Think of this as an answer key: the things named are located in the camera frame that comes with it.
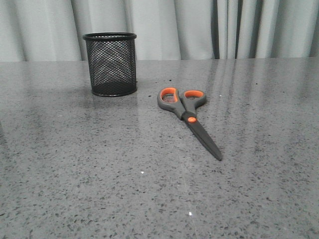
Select grey orange handled scissors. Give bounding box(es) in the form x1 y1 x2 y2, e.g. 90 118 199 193
157 87 222 161

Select black mesh pen cup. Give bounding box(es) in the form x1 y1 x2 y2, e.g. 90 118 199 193
83 32 137 97

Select grey pleated curtain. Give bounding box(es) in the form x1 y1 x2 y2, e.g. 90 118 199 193
0 0 319 62

